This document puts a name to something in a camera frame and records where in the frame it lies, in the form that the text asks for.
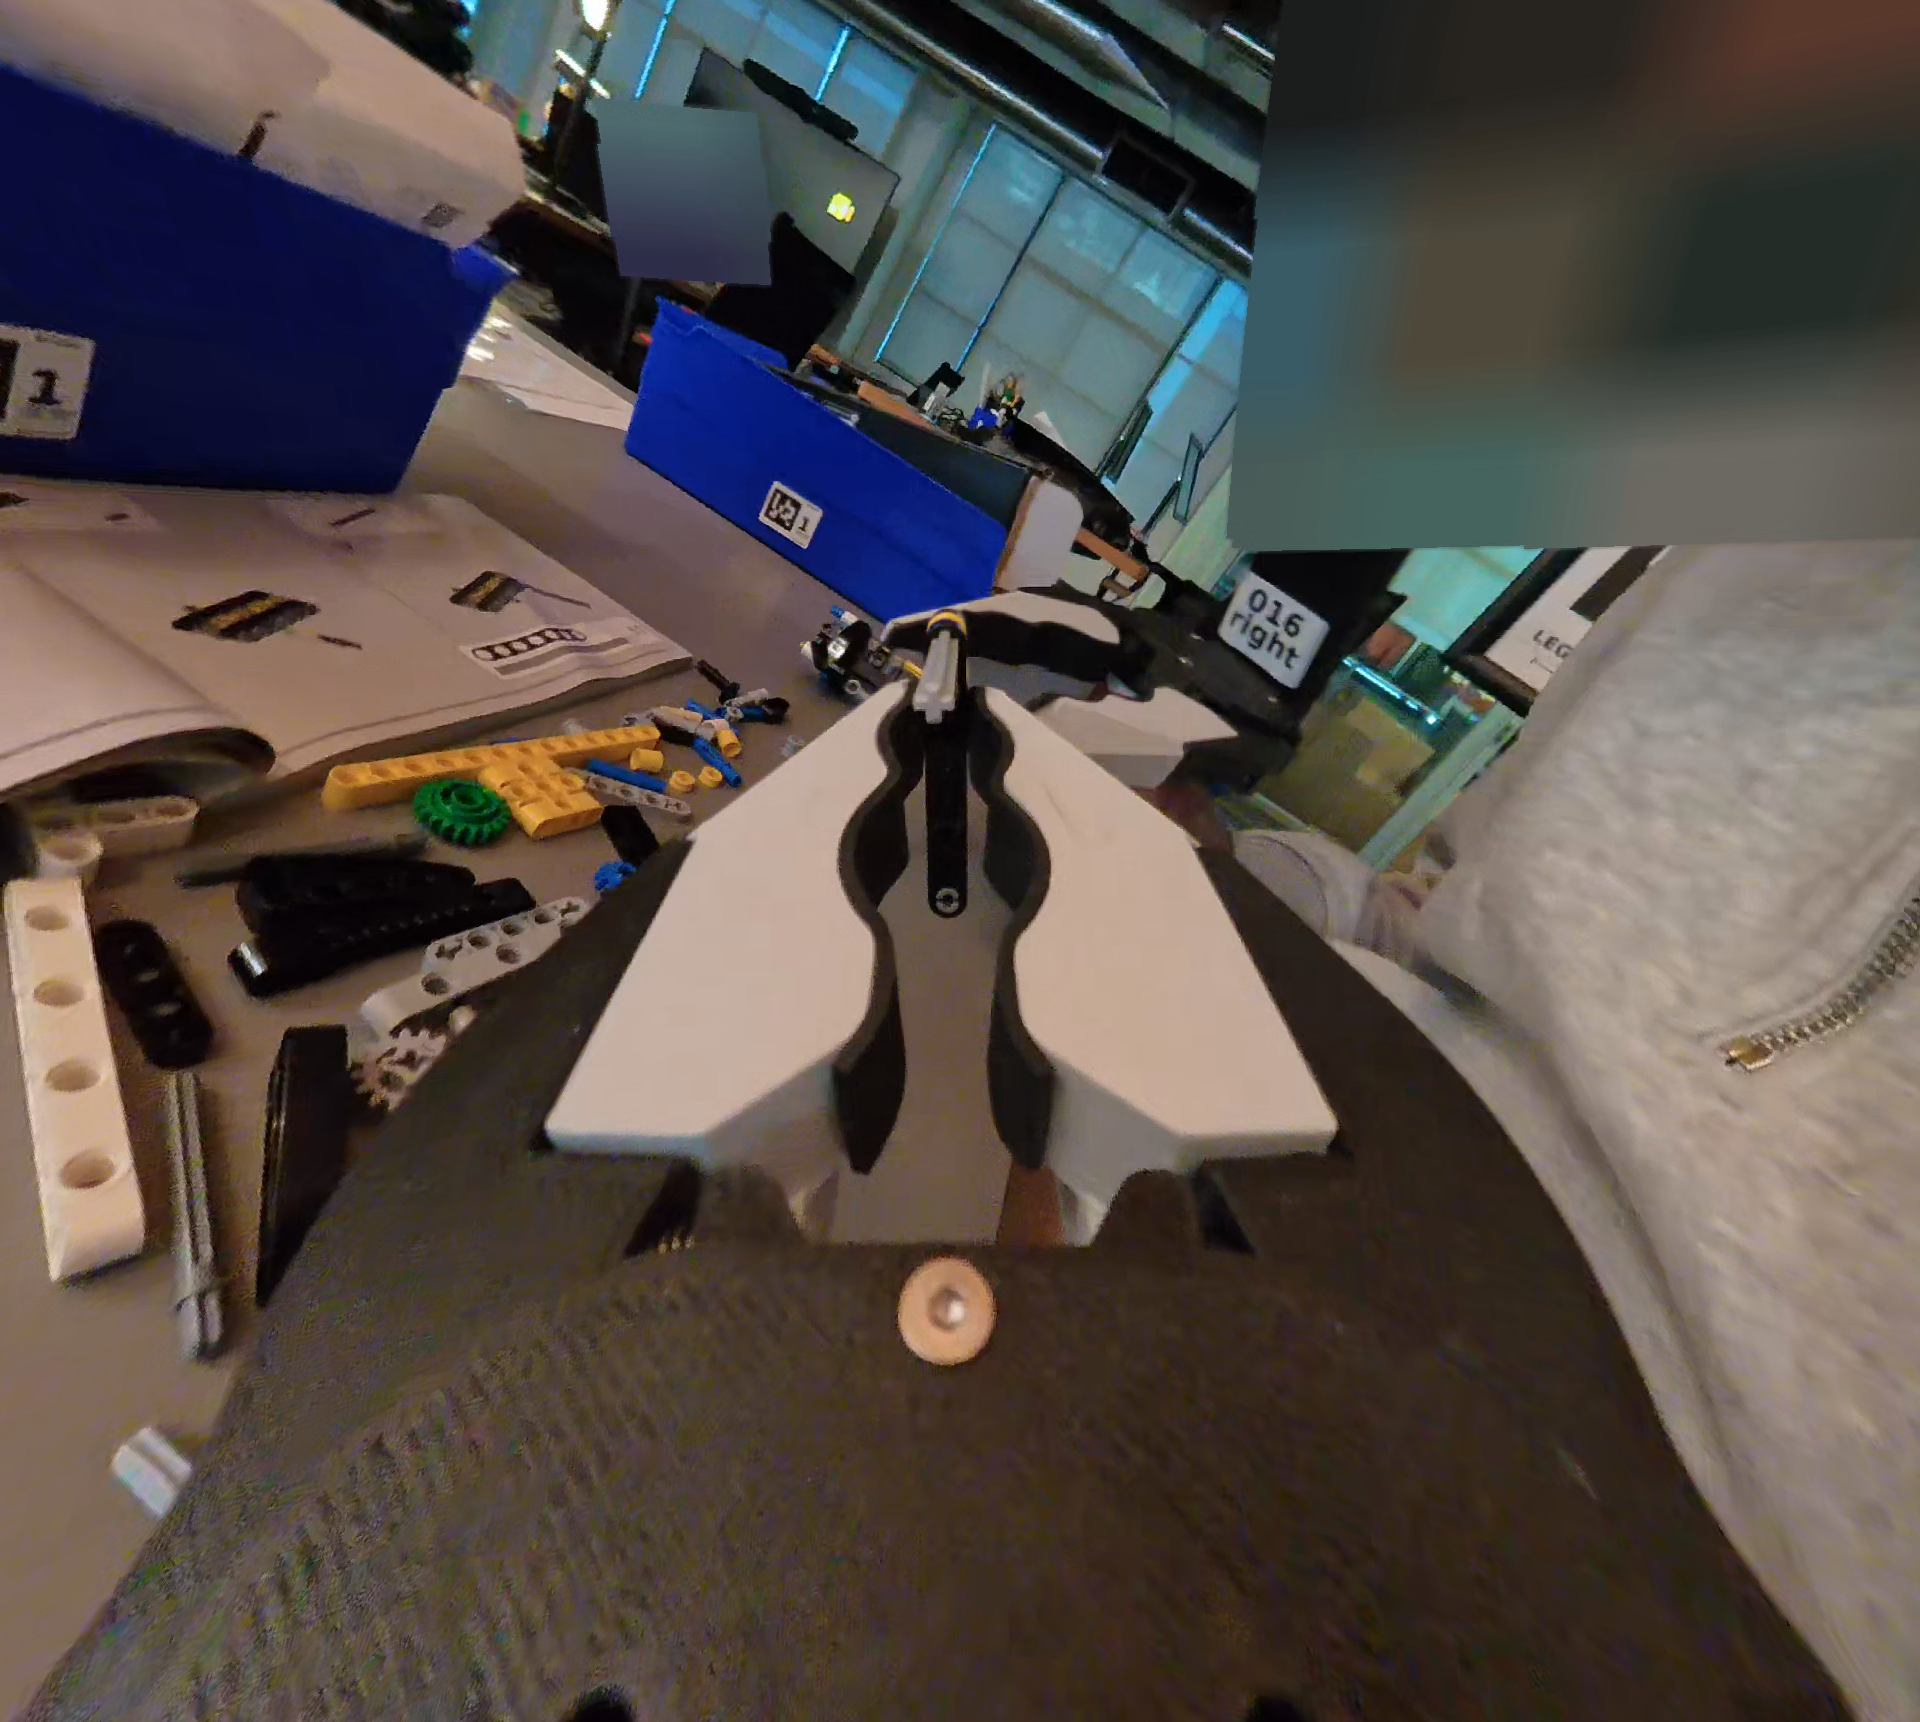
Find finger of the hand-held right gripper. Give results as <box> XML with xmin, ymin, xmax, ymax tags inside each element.
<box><xmin>885</xmin><ymin>592</ymin><xmax>1158</xmax><ymax>708</ymax></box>
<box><xmin>1046</xmin><ymin>695</ymin><xmax>1243</xmax><ymax>782</ymax></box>

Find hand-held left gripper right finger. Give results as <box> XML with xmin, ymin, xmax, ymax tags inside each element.
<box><xmin>978</xmin><ymin>686</ymin><xmax>1340</xmax><ymax>1233</ymax></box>

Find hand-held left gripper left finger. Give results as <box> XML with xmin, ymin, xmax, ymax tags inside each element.
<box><xmin>540</xmin><ymin>686</ymin><xmax>927</xmax><ymax>1233</ymax></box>

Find black yellow lego beam assembly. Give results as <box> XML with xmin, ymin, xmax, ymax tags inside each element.
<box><xmin>919</xmin><ymin>608</ymin><xmax>981</xmax><ymax>923</ymax></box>

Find small black lego assembly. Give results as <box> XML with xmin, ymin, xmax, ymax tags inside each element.
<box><xmin>803</xmin><ymin>613</ymin><xmax>902</xmax><ymax>703</ymax></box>

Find pile of loose lego pieces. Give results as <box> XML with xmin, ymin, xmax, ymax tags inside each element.
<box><xmin>0</xmin><ymin>686</ymin><xmax>798</xmax><ymax>1365</ymax></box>

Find lego instruction booklet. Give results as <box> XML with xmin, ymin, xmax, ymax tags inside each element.
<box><xmin>0</xmin><ymin>477</ymin><xmax>692</xmax><ymax>802</ymax></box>

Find small pale lego piece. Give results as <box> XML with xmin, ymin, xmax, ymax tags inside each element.
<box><xmin>112</xmin><ymin>1428</ymin><xmax>194</xmax><ymax>1519</ymax></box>

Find person's right hand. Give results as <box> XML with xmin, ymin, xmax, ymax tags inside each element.
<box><xmin>1158</xmin><ymin>771</ymin><xmax>1245</xmax><ymax>859</ymax></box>

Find cardboard box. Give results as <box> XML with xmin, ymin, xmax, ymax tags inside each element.
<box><xmin>997</xmin><ymin>477</ymin><xmax>1128</xmax><ymax>600</ymax></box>

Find cluttered office desk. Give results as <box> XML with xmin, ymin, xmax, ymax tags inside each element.
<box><xmin>810</xmin><ymin>348</ymin><xmax>1202</xmax><ymax>547</ymax></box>

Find stacked cardboard boxes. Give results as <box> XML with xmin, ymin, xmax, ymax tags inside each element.
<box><xmin>1286</xmin><ymin>679</ymin><xmax>1491</xmax><ymax>859</ymax></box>

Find blue storage bin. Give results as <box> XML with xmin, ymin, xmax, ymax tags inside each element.
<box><xmin>0</xmin><ymin>65</ymin><xmax>513</xmax><ymax>494</ymax></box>
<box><xmin>625</xmin><ymin>300</ymin><xmax>1039</xmax><ymax>600</ymax></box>

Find large display screen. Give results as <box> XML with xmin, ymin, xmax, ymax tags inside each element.
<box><xmin>682</xmin><ymin>49</ymin><xmax>902</xmax><ymax>288</ymax></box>

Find white paper sheet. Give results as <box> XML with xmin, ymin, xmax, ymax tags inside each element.
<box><xmin>456</xmin><ymin>305</ymin><xmax>641</xmax><ymax>435</ymax></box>

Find white printed paper bags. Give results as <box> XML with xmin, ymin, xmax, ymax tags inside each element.
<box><xmin>0</xmin><ymin>0</ymin><xmax>528</xmax><ymax>247</ymax></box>

